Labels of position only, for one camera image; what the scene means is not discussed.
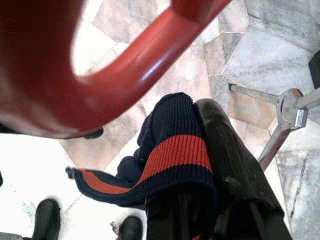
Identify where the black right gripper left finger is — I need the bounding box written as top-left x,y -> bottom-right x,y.
146,189 -> 218,240

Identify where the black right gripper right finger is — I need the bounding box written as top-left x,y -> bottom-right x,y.
196,98 -> 294,240

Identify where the navy knit garment red stripe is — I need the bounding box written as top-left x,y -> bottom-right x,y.
65,91 -> 219,208

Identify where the black robot right foot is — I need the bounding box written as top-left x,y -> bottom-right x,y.
119,215 -> 144,240

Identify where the black robot foot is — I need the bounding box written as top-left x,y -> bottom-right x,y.
31,198 -> 62,240
119,215 -> 144,240

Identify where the silver metal clothes rack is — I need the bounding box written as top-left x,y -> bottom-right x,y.
228,83 -> 320,172

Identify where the black robot left foot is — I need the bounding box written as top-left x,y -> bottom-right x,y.
31,198 -> 62,240

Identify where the red plastic stool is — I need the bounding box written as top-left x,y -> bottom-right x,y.
0,0 -> 233,140

